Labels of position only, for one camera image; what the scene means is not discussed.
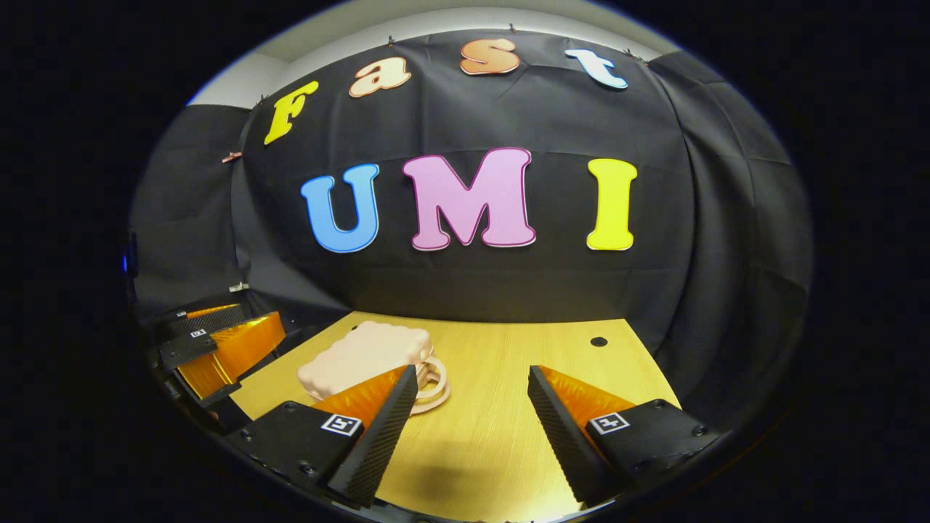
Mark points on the black backdrop cloth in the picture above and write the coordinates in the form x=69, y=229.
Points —
x=552, y=116

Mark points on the pink cloth clip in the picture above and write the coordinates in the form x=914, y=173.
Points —
x=231, y=156

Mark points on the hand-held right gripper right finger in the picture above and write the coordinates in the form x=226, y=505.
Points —
x=559, y=439

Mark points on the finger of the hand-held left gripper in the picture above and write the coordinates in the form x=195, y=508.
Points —
x=240, y=349
x=218, y=319

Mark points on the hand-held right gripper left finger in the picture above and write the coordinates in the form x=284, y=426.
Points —
x=381, y=439

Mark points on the pink suitcase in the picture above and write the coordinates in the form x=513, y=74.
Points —
x=363, y=356

